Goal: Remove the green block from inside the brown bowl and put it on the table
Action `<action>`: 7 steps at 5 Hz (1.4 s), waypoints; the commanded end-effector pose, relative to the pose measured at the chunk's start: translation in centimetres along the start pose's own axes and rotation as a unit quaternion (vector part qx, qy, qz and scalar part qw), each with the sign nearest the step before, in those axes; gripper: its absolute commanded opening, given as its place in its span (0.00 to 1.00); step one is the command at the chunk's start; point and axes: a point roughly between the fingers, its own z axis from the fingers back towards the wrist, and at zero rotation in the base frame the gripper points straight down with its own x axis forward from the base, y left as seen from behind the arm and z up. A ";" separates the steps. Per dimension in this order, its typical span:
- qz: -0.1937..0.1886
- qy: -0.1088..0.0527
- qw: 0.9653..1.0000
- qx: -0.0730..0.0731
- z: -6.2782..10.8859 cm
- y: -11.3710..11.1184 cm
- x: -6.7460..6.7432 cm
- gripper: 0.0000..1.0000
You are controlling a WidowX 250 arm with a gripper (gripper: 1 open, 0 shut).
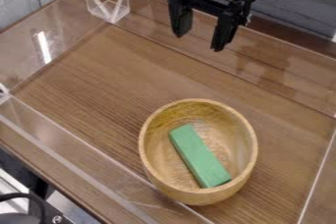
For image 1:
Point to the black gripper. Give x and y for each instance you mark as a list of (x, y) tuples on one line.
[(228, 21)]

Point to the green rectangular block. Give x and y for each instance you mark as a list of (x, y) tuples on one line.
[(201, 162)]

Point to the clear acrylic tray wall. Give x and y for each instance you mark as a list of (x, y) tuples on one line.
[(110, 192)]

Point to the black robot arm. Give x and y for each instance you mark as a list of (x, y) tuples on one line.
[(232, 14)]

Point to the brown wooden bowl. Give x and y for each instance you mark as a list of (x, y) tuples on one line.
[(229, 137)]

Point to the clear acrylic corner bracket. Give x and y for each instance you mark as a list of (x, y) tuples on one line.
[(108, 10)]

